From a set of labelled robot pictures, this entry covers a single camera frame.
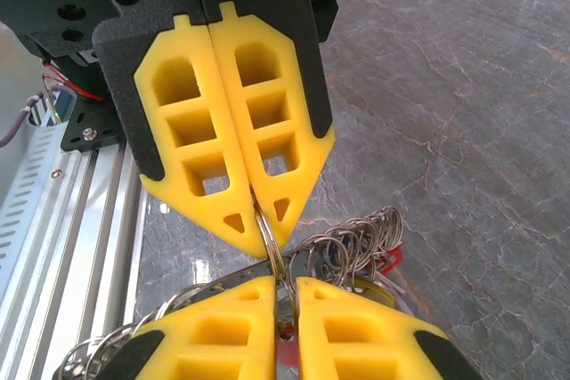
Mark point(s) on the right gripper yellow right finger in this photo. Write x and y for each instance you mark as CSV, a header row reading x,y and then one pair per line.
x,y
311,344

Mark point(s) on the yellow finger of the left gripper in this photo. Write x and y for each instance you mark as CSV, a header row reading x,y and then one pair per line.
x,y
311,86
227,144

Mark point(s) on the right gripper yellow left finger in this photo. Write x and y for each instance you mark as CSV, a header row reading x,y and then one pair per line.
x,y
263,344

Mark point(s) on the red key tag white label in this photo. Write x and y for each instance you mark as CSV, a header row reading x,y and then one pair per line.
x,y
392,260

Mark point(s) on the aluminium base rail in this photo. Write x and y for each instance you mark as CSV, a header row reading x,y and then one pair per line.
x,y
89,220

